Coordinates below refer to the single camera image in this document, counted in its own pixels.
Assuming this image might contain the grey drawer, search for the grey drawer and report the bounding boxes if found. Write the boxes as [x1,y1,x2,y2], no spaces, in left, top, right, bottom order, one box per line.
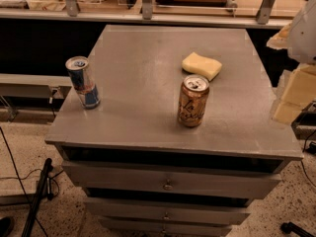
[99,217,231,237]
[84,197,250,225]
[62,161,280,199]

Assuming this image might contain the orange soda can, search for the orange soda can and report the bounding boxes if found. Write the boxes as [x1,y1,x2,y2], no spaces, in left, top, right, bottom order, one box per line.
[178,74,209,127]

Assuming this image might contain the black tripod leg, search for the black tripod leg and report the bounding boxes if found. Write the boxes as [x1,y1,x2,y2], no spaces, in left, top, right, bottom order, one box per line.
[22,158,53,237]

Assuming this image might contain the blue silver energy drink can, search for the blue silver energy drink can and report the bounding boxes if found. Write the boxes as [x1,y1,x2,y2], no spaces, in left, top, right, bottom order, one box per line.
[65,56,100,109]

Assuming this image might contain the grey drawer cabinet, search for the grey drawer cabinet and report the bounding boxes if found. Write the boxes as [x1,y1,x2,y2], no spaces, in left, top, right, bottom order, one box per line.
[44,24,304,237]

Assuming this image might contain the black object floor right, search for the black object floor right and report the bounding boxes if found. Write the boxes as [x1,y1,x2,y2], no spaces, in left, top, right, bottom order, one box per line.
[280,222,315,237]

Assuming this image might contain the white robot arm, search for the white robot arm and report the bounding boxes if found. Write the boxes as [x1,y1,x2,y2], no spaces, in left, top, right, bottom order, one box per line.
[267,0,316,124]

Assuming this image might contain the yellow sponge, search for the yellow sponge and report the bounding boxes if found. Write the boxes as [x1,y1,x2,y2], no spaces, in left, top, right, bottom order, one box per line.
[182,52,222,81]

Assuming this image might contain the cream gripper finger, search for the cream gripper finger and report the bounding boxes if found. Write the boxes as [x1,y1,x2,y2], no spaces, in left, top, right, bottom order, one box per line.
[273,64,316,124]

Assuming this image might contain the bottom grey drawer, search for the bottom grey drawer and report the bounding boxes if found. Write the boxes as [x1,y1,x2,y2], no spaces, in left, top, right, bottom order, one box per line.
[99,217,231,237]

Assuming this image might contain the top grey drawer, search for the top grey drawer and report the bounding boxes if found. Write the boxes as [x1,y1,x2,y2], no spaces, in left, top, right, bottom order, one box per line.
[62,161,280,199]

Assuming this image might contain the black floor cable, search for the black floor cable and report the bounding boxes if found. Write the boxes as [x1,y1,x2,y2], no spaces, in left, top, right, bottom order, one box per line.
[0,125,49,237]

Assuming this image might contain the middle grey drawer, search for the middle grey drawer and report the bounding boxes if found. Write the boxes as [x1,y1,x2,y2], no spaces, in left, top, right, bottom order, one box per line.
[84,197,250,225]

